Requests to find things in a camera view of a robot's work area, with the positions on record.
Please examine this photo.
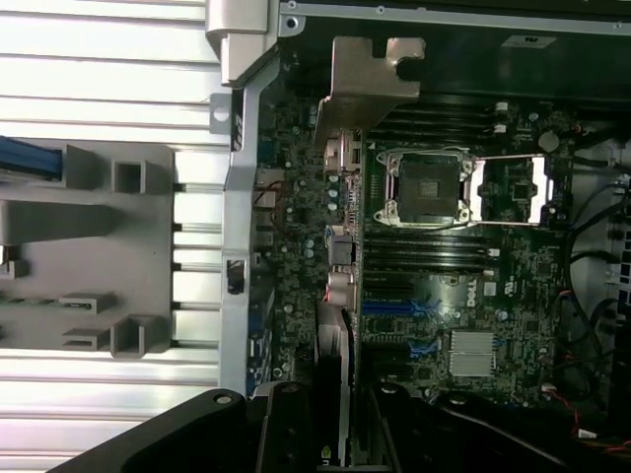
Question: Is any silver chipset heatsink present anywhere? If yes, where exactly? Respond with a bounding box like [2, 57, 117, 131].
[447, 329, 497, 379]

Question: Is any blue expansion slot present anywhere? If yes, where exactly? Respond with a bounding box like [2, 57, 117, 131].
[362, 302, 441, 318]

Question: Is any green motherboard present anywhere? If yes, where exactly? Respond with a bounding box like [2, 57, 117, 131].
[248, 96, 615, 413]

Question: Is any open black PC case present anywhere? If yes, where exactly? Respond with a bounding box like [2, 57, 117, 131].
[204, 0, 631, 473]

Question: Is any CPU socket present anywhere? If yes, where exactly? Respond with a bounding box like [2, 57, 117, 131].
[373, 149, 487, 232]

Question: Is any grey parts rack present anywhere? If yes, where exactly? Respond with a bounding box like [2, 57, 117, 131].
[0, 140, 177, 360]

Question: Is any metal socket cover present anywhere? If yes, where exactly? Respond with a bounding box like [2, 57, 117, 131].
[465, 154, 557, 229]

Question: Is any round coin battery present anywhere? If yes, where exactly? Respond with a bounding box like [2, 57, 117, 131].
[536, 130, 561, 154]

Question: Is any hard disk in blue caddy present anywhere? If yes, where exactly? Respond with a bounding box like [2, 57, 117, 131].
[0, 135, 64, 184]

